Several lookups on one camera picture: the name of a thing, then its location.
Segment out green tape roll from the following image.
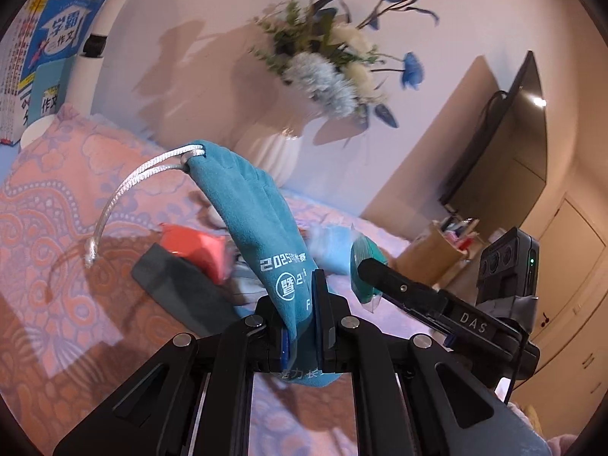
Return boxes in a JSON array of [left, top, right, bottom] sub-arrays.
[[350, 235, 388, 312]]

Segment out black wall television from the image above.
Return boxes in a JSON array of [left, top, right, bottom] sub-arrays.
[[439, 51, 548, 211]]

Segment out wooden pen holder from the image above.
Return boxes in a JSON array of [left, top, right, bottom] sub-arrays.
[[395, 221, 467, 286]]

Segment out blue study book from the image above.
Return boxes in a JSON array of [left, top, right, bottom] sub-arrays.
[[19, 0, 105, 127]]

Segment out blue face masks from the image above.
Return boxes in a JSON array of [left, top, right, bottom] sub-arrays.
[[304, 225, 359, 276]]

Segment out pens in holder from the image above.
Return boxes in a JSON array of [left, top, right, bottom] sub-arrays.
[[439, 215, 479, 251]]

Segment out pink clay bag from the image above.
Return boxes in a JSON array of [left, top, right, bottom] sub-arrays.
[[160, 223, 233, 285]]

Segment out stack of books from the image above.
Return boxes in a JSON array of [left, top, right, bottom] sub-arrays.
[[1, 0, 48, 145]]

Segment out artificial flower bouquet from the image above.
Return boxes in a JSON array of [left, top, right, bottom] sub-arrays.
[[250, 0, 440, 129]]

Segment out white lamp pole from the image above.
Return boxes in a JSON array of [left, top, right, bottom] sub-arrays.
[[19, 0, 128, 148]]

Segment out dark grey cloth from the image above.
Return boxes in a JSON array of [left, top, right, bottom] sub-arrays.
[[131, 243, 240, 338]]

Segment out white ribbed vase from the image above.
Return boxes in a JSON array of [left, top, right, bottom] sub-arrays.
[[233, 103, 321, 187]]

